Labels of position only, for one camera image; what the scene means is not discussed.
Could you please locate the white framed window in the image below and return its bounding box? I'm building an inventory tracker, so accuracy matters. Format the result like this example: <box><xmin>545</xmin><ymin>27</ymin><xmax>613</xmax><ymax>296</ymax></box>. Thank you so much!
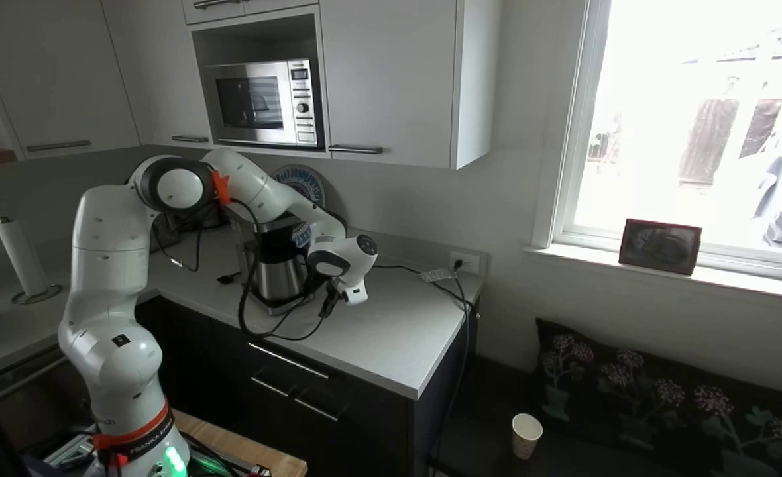
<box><xmin>531</xmin><ymin>0</ymin><xmax>782</xmax><ymax>286</ymax></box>

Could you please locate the short silver drawer handle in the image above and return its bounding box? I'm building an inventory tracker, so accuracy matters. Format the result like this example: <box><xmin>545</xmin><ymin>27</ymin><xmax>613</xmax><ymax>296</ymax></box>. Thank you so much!
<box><xmin>292</xmin><ymin>395</ymin><xmax>342</xmax><ymax>426</ymax></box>
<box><xmin>247</xmin><ymin>374</ymin><xmax>292</xmax><ymax>402</ymax></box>

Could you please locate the white paper towel roll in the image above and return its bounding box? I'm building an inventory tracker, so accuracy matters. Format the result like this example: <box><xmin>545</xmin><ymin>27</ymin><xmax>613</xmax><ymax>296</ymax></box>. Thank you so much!
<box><xmin>0</xmin><ymin>214</ymin><xmax>65</xmax><ymax>308</ymax></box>

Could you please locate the black hanging power cable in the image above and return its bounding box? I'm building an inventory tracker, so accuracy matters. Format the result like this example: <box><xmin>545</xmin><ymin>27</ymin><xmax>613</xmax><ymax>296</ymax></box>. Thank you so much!
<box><xmin>376</xmin><ymin>259</ymin><xmax>483</xmax><ymax>472</ymax></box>

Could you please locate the white upper kitchen cabinet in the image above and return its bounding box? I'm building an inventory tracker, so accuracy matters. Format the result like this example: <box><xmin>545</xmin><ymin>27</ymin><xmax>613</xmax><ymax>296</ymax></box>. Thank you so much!
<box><xmin>0</xmin><ymin>0</ymin><xmax>504</xmax><ymax>171</ymax></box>

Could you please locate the blue white decorative plate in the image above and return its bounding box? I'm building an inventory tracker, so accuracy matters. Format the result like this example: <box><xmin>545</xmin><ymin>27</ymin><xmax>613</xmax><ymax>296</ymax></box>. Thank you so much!
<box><xmin>272</xmin><ymin>163</ymin><xmax>332</xmax><ymax>210</ymax></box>

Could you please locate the white outlet with black plug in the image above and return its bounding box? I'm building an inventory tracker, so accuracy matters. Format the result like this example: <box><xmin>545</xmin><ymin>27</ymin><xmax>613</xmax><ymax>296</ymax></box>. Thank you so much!
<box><xmin>445</xmin><ymin>249</ymin><xmax>483</xmax><ymax>275</ymax></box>

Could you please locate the white paper cup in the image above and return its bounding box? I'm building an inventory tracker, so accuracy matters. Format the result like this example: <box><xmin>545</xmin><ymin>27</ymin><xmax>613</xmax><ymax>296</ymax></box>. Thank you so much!
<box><xmin>505</xmin><ymin>411</ymin><xmax>545</xmax><ymax>463</ymax></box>

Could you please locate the long silver drawer handle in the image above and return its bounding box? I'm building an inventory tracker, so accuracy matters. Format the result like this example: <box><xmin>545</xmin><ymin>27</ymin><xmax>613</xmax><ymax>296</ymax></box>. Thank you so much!
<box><xmin>243</xmin><ymin>338</ymin><xmax>332</xmax><ymax>385</ymax></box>

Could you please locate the long silver cabinet handle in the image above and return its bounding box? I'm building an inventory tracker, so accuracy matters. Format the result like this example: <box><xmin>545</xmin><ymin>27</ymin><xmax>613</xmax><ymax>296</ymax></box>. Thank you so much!
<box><xmin>24</xmin><ymin>137</ymin><xmax>96</xmax><ymax>154</ymax></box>

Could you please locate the dark floral bench cushion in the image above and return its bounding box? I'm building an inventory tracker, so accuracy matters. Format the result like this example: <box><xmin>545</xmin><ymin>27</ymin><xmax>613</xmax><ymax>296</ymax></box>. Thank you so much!
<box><xmin>527</xmin><ymin>314</ymin><xmax>782</xmax><ymax>477</ymax></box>

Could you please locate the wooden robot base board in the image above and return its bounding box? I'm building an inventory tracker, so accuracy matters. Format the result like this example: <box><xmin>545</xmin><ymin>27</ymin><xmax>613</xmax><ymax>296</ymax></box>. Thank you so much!
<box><xmin>170</xmin><ymin>407</ymin><xmax>311</xmax><ymax>477</ymax></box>

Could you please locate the dark lower kitchen cabinet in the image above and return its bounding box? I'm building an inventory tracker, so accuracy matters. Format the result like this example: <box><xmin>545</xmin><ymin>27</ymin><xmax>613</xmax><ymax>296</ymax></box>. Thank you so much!
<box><xmin>134</xmin><ymin>293</ymin><xmax>479</xmax><ymax>477</ymax></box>

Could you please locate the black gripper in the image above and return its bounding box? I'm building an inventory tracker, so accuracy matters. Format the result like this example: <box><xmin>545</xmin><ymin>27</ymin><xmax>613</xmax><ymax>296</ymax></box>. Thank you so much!
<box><xmin>315</xmin><ymin>277</ymin><xmax>345</xmax><ymax>320</ymax></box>

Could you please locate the stainless steel microwave oven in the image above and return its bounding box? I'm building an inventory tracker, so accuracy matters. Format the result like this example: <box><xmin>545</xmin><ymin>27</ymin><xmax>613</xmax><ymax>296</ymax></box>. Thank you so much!
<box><xmin>202</xmin><ymin>56</ymin><xmax>324</xmax><ymax>151</ymax></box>

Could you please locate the small dark picture frame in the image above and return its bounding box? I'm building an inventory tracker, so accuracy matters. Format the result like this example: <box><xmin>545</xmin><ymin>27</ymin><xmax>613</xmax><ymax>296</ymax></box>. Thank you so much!
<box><xmin>617</xmin><ymin>218</ymin><xmax>704</xmax><ymax>277</ymax></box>

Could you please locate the stainless steel coffee carafe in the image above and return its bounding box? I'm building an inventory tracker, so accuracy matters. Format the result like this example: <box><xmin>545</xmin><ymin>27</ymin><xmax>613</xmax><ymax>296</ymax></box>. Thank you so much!
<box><xmin>254</xmin><ymin>232</ymin><xmax>311</xmax><ymax>305</ymax></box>

